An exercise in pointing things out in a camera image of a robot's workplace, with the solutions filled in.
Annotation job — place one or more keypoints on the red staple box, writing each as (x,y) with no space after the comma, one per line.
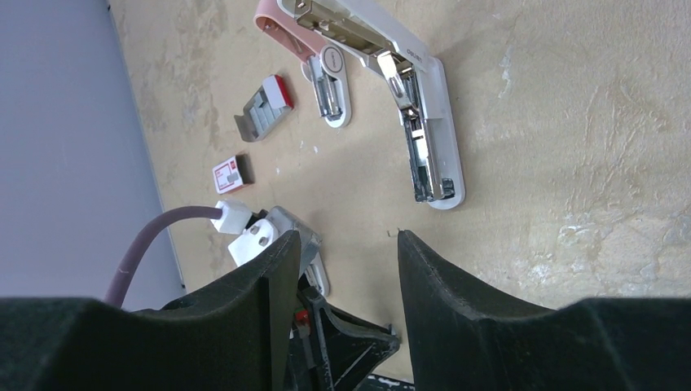
(233,174)

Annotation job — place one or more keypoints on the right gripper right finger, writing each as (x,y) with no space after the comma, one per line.
(464,334)

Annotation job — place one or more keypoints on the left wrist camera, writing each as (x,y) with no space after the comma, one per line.
(266,228)

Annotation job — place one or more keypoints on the silver staple strips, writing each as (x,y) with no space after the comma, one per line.
(261,114)

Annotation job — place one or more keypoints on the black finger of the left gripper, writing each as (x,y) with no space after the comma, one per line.
(336,350)

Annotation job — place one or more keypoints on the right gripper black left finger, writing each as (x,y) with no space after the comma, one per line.
(229,335)

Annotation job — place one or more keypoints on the pink and white stapler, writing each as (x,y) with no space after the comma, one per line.
(322,63)

